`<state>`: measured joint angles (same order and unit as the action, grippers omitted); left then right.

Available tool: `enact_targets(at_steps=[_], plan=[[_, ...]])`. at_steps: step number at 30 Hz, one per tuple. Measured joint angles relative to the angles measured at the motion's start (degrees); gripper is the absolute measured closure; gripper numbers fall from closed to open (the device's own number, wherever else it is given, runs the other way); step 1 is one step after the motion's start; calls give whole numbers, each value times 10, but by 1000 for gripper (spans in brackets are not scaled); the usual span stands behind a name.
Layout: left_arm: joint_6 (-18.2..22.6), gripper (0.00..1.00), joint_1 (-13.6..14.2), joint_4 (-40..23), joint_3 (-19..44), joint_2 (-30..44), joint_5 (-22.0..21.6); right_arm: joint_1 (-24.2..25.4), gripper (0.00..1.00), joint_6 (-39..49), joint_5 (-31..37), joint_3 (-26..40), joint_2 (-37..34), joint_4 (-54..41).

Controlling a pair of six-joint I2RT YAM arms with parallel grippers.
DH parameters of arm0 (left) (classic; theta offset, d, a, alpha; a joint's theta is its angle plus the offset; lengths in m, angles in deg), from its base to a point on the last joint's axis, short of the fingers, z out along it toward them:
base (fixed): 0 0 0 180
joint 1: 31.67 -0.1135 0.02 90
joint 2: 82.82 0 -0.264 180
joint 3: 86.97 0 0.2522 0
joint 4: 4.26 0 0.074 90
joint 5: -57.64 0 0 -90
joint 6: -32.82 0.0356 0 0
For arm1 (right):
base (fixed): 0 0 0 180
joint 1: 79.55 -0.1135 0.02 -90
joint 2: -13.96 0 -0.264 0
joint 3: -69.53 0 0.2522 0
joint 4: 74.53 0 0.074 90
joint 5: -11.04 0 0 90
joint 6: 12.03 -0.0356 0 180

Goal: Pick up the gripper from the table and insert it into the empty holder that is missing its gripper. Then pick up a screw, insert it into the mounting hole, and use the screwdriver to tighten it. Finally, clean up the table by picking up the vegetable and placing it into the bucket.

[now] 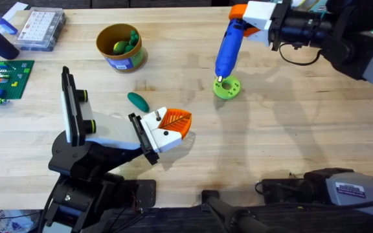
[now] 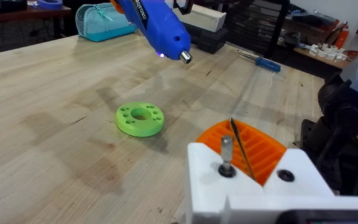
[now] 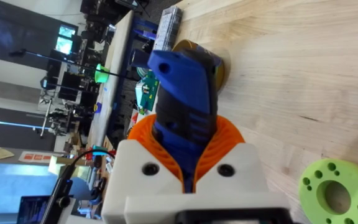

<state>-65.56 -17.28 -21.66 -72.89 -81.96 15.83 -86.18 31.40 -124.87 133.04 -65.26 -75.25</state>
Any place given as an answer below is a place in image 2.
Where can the red orange canister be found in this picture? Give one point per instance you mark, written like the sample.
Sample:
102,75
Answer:
342,35

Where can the blue electric screwdriver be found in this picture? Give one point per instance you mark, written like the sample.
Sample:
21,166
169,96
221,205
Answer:
160,28

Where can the heap of white small parts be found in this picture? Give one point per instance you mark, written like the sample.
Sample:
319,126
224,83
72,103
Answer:
328,52

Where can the silver metal bit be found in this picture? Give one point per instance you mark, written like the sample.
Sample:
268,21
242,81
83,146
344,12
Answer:
227,149

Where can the black shelf rack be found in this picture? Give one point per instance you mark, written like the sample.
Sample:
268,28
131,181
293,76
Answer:
256,25

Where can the white orange left gripper right finger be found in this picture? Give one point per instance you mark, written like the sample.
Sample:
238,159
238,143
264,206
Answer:
294,174

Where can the dark wooden side table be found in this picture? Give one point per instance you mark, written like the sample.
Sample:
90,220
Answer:
20,16

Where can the green disc with holes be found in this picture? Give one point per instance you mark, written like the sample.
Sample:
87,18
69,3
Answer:
138,126

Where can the white orange left gripper left finger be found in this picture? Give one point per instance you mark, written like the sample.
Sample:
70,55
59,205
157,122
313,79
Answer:
204,183

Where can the black plastic tool case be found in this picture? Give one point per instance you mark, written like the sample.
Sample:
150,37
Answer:
208,40

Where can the teal zip bag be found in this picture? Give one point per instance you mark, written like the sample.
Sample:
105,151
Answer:
101,23

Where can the finger of the white orange right gripper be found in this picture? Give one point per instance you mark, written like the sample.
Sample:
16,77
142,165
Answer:
116,5

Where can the white cardboard box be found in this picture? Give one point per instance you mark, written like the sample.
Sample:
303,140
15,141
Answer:
205,17

